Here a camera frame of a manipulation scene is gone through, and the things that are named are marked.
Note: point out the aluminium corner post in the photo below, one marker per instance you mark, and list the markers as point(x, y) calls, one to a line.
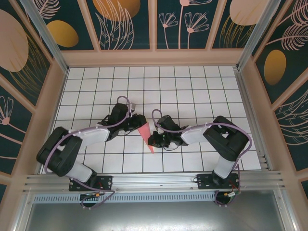
point(43, 33)
point(260, 33)

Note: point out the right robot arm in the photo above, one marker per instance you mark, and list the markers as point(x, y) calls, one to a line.
point(226, 142)

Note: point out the aluminium side rail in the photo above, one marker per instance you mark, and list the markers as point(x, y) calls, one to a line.
point(250, 120)

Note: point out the pink square paper sheet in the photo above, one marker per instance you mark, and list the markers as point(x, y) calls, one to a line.
point(144, 132)

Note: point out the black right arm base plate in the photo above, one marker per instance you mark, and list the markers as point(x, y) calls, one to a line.
point(204, 183)

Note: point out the grey metal sheet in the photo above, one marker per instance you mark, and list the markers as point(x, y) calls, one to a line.
point(154, 216)

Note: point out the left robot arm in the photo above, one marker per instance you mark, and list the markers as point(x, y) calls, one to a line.
point(60, 151)

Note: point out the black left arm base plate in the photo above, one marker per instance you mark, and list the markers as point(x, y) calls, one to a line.
point(106, 183)

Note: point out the aluminium front rail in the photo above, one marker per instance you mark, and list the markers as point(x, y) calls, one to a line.
point(154, 180)

